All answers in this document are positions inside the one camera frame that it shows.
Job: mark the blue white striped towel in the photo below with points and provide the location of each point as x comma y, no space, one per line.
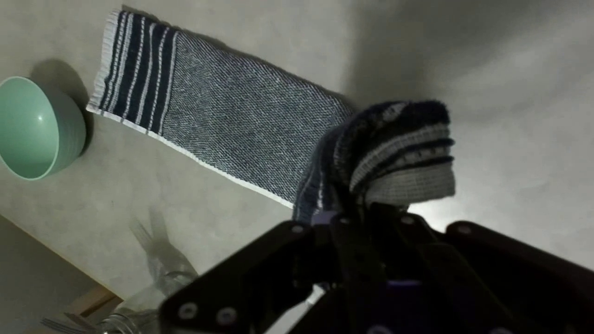
241,116

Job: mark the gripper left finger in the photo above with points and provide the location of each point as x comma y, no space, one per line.
241,278

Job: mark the silver fork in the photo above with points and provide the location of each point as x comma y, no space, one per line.
65,325

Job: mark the clear glass jar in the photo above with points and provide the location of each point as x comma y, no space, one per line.
148,297

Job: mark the green bowl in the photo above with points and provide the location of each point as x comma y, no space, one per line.
37,130

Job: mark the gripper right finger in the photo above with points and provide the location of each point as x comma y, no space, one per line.
510,278

